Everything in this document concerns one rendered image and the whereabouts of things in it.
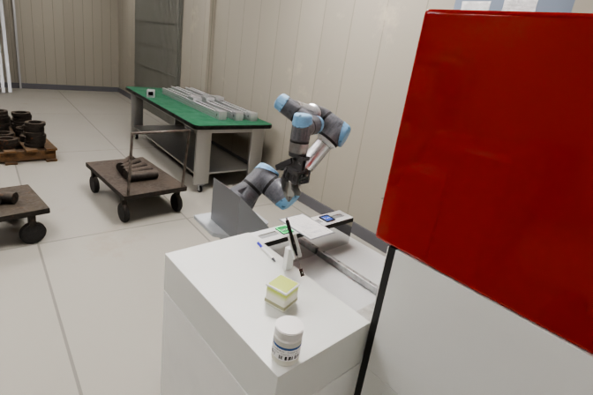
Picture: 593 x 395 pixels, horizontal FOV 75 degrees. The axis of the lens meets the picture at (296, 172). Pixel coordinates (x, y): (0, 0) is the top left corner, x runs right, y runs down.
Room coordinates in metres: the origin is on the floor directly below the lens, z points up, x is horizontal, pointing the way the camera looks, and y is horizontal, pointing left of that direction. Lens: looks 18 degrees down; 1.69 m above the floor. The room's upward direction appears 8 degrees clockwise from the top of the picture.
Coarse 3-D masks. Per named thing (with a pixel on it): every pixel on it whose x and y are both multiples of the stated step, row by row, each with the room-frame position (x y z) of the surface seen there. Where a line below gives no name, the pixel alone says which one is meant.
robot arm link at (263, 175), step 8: (256, 168) 1.81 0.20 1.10; (264, 168) 1.80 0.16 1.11; (272, 168) 1.81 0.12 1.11; (248, 176) 1.79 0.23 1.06; (256, 176) 1.78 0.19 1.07; (264, 176) 1.78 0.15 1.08; (272, 176) 1.79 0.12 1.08; (256, 184) 1.76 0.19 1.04; (264, 184) 1.76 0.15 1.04; (264, 192) 1.76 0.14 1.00
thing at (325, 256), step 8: (320, 256) 1.53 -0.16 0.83; (328, 256) 1.50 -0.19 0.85; (336, 264) 1.46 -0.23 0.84; (344, 264) 1.45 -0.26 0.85; (344, 272) 1.42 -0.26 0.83; (352, 272) 1.40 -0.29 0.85; (360, 280) 1.36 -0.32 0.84; (368, 280) 1.35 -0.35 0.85; (368, 288) 1.33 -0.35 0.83; (376, 288) 1.31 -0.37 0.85
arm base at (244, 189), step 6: (246, 180) 1.77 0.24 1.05; (234, 186) 1.76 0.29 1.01; (240, 186) 1.75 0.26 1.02; (246, 186) 1.75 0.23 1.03; (252, 186) 1.75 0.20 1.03; (240, 192) 1.72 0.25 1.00; (246, 192) 1.72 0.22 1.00; (252, 192) 1.74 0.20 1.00; (258, 192) 1.76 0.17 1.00; (246, 198) 1.71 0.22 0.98; (252, 198) 1.73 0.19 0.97; (252, 204) 1.73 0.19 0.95
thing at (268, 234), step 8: (336, 216) 1.70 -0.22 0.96; (344, 216) 1.70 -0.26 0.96; (328, 224) 1.59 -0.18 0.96; (256, 232) 1.41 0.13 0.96; (264, 232) 1.42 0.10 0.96; (272, 232) 1.44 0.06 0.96; (280, 232) 1.44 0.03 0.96; (296, 232) 1.47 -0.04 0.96; (264, 240) 1.36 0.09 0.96; (272, 240) 1.37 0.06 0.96
